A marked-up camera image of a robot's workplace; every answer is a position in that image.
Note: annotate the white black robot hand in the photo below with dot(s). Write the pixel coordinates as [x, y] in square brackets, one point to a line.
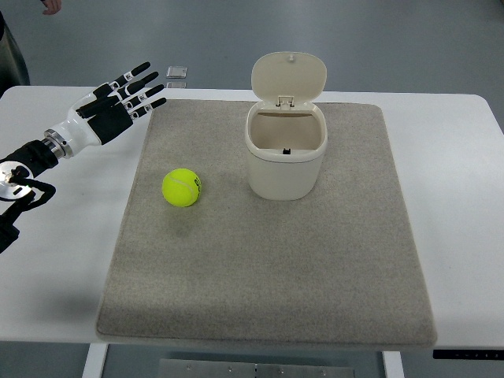
[105, 113]

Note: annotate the yellow tennis ball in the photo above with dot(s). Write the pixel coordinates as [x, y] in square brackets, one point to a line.
[181, 187]

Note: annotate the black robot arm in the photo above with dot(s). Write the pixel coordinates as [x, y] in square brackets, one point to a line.
[20, 187]

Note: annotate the small clear floor plate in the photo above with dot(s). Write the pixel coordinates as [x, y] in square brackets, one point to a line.
[176, 72]

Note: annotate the person at top left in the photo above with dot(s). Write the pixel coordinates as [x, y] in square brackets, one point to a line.
[14, 71]

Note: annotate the cream bin with open lid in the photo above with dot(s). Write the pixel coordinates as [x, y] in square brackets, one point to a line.
[285, 134]

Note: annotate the white left table leg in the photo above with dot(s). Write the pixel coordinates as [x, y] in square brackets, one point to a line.
[95, 360]

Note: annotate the white table leg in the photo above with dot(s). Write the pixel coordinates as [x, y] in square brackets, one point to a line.
[393, 367]
[95, 360]

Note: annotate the metal plate under table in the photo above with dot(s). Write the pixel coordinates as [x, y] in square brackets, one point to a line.
[178, 368]

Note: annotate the grey felt mat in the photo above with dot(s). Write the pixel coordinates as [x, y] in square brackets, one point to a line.
[336, 268]

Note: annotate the white right table leg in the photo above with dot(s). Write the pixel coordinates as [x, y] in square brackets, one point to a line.
[393, 367]

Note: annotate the black table control panel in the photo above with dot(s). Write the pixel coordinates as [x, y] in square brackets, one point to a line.
[468, 354]

